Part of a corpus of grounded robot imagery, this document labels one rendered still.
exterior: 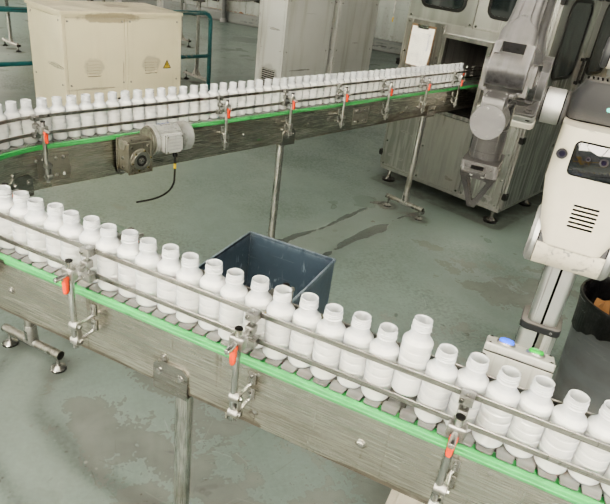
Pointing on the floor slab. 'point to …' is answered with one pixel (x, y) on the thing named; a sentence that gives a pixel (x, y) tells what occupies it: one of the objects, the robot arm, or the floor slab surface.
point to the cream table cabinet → (102, 48)
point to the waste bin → (602, 350)
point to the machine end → (460, 49)
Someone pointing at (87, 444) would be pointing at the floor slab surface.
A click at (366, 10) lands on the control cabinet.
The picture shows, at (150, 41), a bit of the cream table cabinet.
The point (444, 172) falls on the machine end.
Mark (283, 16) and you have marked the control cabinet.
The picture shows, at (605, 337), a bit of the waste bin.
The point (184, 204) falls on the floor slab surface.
